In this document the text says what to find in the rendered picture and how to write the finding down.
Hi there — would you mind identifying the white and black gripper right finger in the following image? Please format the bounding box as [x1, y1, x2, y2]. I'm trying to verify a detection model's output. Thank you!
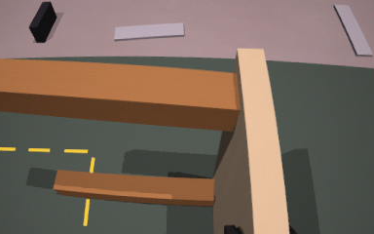
[289, 225, 297, 234]

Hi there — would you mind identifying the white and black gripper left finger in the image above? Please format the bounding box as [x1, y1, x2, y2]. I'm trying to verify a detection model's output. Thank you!
[224, 225, 242, 234]

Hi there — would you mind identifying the small black block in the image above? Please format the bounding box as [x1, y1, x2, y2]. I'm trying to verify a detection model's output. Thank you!
[29, 2, 57, 43]

